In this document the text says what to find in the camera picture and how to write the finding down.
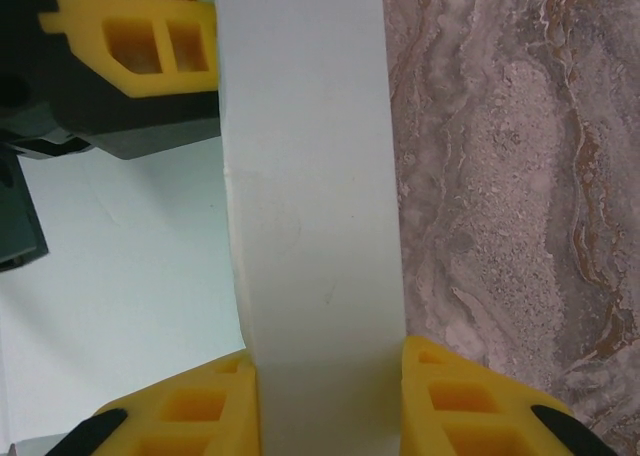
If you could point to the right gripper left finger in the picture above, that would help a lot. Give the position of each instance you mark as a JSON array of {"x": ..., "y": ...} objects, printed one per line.
[{"x": 235, "y": 416}]

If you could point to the light teal paper box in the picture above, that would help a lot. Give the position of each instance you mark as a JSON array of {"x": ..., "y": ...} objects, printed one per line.
[{"x": 310, "y": 176}]

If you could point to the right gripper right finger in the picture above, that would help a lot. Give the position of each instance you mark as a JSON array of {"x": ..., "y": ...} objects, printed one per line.
[{"x": 415, "y": 426}]

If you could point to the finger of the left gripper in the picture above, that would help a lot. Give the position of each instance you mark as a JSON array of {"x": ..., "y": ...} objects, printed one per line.
[{"x": 90, "y": 41}]

